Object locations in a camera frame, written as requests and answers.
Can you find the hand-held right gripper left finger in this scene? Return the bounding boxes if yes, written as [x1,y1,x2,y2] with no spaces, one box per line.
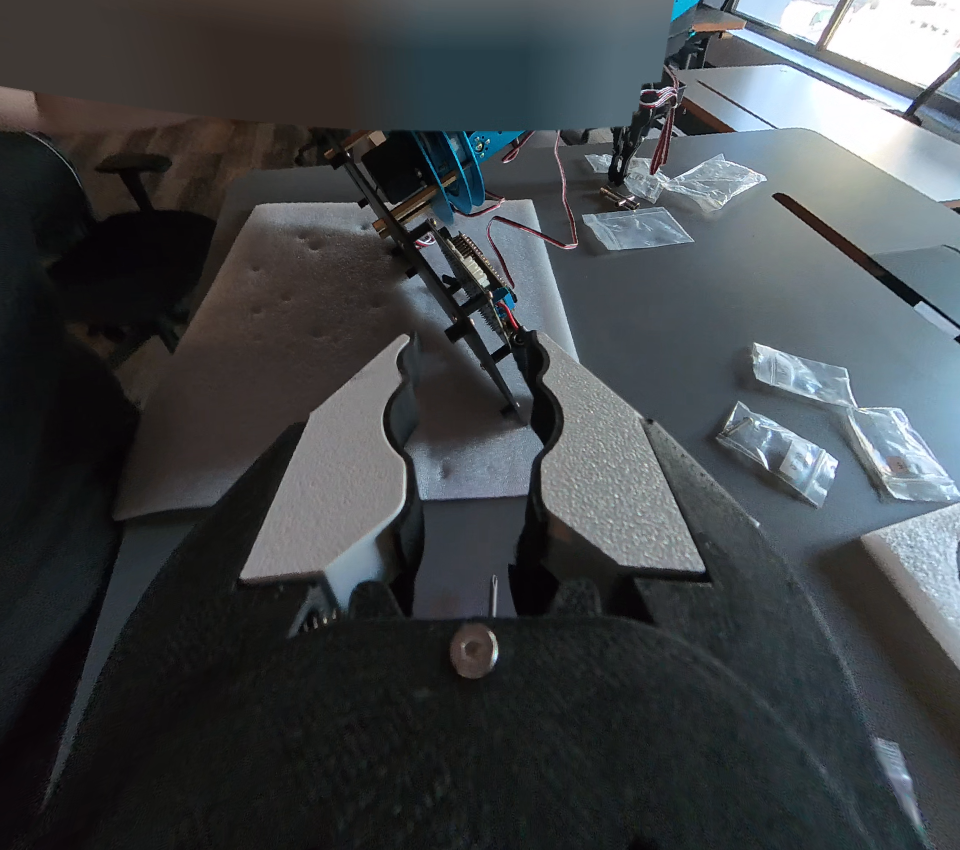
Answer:
[238,332,427,615]

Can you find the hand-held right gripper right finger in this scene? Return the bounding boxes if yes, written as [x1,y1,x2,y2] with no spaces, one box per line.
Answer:
[513,329,711,583]

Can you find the white foam block with hole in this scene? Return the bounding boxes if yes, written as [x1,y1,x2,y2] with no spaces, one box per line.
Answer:
[861,503,960,641]

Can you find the blue toy robot arm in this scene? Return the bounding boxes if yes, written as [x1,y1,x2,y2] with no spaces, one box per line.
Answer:
[296,0,751,425]

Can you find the dark grey desk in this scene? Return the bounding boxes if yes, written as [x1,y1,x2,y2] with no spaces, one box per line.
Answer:
[675,64,960,206]
[45,128,960,850]

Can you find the grey foam sheet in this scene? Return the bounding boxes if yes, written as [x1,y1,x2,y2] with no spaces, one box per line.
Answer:
[112,197,579,523]

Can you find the scattered small parts bags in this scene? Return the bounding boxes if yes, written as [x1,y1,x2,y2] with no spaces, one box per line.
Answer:
[714,341,960,508]

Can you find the flat clear plastic bag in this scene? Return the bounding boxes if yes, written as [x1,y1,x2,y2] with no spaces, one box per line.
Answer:
[582,205,696,254]
[584,152,655,182]

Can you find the black office chair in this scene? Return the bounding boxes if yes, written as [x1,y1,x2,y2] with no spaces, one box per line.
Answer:
[48,152,220,373]

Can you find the crumpled clear plastic bag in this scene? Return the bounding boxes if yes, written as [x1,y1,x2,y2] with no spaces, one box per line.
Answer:
[630,152,768,215]

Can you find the loose red white servo cable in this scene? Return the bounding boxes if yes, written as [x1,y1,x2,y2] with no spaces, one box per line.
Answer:
[486,128,584,283]

